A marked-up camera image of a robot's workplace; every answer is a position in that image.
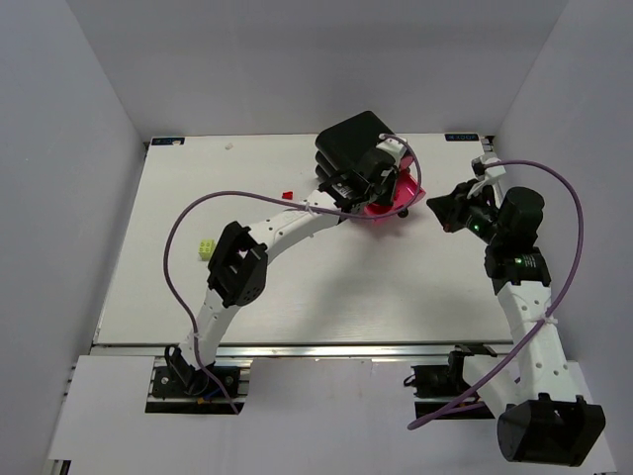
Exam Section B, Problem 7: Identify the pink drawer with black knob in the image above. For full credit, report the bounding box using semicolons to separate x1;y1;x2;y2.
400;154;413;170

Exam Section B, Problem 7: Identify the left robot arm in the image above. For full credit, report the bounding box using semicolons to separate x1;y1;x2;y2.
164;139;414;394

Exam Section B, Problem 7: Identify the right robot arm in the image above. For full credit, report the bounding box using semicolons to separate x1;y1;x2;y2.
427;180;606;467

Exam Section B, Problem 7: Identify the black drawer cabinet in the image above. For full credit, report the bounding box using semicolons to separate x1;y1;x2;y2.
315;111;396;179

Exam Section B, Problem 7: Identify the pale yellow lego brick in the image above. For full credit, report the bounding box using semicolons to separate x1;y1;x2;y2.
198;239;216;261

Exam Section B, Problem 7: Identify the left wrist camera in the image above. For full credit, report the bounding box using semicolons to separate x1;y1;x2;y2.
376;139;408;169

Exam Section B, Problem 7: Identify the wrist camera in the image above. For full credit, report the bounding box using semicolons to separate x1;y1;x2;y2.
469;151;506;196
376;139;408;169

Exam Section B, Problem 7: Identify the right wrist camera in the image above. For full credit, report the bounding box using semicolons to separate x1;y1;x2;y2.
469;151;506;196

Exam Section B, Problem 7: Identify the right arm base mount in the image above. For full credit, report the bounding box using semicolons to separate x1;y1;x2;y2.
404;343;497;420

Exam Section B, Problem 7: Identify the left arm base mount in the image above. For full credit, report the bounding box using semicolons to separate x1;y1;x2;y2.
145;345;248;416

